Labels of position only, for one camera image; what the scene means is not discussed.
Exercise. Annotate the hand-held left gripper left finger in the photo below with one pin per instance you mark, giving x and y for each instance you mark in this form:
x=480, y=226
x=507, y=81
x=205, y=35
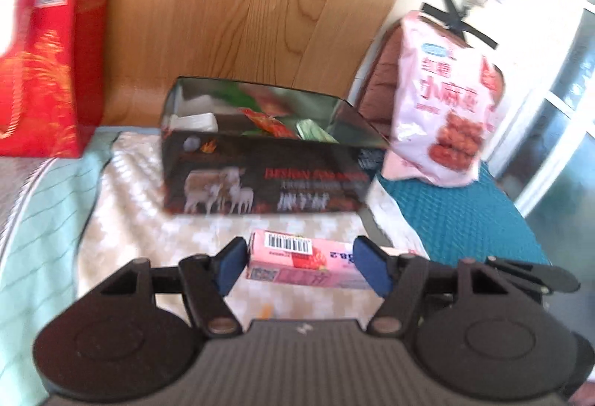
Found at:
x=232, y=264

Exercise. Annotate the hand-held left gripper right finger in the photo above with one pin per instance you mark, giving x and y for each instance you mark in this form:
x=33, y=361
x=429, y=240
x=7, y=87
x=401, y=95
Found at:
x=372, y=266

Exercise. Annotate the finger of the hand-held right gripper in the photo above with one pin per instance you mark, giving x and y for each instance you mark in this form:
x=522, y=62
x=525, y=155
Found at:
x=548, y=278

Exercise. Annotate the pink snack carton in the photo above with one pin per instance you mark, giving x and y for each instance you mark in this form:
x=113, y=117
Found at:
x=297, y=262

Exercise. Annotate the black printed box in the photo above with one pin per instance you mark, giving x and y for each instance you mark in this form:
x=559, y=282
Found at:
x=288, y=178

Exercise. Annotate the pale green snack packet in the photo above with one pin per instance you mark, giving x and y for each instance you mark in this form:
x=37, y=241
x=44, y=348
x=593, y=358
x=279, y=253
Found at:
x=316, y=131

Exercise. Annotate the beige and white snack packet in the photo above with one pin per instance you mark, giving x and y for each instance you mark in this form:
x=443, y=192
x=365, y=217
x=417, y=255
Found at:
x=197, y=122

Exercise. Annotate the red snack packet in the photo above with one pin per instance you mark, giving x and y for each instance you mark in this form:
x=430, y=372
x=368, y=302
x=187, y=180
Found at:
x=267, y=122

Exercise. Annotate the teal quilted mat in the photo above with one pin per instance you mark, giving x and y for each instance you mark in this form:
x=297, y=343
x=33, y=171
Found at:
x=455, y=210

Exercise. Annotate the patterned bedsheet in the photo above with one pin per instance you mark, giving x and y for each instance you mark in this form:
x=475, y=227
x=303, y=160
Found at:
x=130, y=201

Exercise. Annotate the brown cushion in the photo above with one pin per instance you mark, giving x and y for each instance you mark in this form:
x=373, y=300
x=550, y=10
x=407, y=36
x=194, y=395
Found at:
x=376, y=89

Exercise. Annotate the large pink snack bag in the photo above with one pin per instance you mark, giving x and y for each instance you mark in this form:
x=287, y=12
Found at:
x=441, y=99

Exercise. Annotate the black tape strip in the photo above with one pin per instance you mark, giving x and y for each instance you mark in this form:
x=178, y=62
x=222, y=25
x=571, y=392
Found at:
x=453, y=1
x=465, y=27

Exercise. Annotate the wooden headboard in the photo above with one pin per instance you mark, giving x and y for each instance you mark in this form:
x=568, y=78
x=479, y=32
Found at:
x=255, y=6

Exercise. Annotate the red gift box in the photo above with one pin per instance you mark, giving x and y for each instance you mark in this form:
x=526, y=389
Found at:
x=46, y=61

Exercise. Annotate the white window frame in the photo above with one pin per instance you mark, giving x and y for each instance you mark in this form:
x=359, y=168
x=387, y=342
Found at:
x=548, y=108

